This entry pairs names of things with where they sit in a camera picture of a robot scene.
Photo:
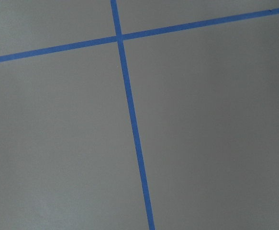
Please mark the blue tape strip crosswise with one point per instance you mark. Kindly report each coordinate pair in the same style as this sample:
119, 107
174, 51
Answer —
139, 34

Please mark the blue tape strip lengthwise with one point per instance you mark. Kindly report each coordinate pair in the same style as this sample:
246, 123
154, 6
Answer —
132, 115

